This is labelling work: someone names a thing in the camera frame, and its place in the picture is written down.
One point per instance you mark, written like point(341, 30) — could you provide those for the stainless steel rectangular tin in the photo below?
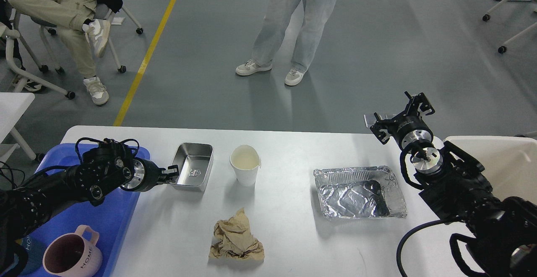
point(194, 162)

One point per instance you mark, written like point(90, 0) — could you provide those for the blue plastic tray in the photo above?
point(110, 219)

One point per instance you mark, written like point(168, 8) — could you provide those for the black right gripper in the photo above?
point(409, 131)

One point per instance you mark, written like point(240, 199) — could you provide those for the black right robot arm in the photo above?
point(451, 183)

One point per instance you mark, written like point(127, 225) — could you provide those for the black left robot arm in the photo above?
point(50, 191)

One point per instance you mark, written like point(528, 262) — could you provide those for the crumpled brown paper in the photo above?
point(234, 240)

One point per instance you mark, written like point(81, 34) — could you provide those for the aluminium foil tray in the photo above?
point(359, 193)

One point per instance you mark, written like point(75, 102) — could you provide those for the pink home mug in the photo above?
point(74, 254)

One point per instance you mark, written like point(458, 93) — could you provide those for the seated person in khaki trousers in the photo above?
point(84, 35)

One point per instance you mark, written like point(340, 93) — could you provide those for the white plastic bin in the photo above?
point(510, 163)

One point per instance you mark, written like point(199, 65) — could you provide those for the white side table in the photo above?
point(12, 107)

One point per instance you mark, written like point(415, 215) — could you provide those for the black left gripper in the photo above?
point(146, 175)

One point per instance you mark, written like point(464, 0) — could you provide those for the white chair base right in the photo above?
point(505, 14)

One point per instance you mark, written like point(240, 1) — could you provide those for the dark blue mug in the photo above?
point(35, 250)

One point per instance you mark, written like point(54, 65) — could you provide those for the white paper cup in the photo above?
point(245, 162)

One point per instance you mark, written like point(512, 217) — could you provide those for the clear floor plate left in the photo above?
point(371, 119)

